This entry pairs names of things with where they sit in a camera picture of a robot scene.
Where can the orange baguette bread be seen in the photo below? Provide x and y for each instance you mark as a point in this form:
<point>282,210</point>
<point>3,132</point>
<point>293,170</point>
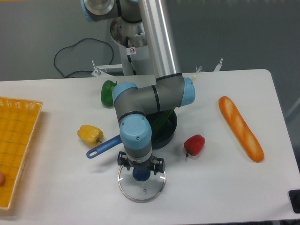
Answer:
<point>239,127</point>

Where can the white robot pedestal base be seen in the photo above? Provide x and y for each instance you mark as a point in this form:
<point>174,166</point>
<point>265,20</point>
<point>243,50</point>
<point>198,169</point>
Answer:
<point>134,52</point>

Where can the yellow wicker basket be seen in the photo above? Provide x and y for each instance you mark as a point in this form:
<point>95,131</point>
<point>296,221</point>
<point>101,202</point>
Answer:
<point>18,119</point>

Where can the red bell pepper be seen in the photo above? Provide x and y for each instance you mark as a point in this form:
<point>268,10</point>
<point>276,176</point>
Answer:
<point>194,145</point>

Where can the green scallion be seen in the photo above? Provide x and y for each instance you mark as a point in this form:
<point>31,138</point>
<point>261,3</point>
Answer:
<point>161,121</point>

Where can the dark blue saucepan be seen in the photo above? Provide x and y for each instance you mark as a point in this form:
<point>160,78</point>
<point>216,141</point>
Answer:
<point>166,133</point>

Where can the black corner device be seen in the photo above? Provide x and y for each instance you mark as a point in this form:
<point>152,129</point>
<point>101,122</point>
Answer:
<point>294,196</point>

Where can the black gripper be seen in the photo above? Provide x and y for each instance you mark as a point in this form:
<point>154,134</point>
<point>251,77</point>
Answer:
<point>157,165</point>

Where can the green bell pepper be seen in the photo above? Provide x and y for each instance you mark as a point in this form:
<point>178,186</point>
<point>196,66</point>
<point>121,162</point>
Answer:
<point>107,93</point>

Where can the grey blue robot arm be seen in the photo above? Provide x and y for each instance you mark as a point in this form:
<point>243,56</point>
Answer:
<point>131,103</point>

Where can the glass pot lid blue knob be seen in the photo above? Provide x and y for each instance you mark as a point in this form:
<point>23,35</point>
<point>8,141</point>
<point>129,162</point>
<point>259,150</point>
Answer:
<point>140,185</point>

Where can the yellow bell pepper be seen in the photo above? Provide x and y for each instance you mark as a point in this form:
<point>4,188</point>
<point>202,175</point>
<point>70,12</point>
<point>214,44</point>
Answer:
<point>91,135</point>

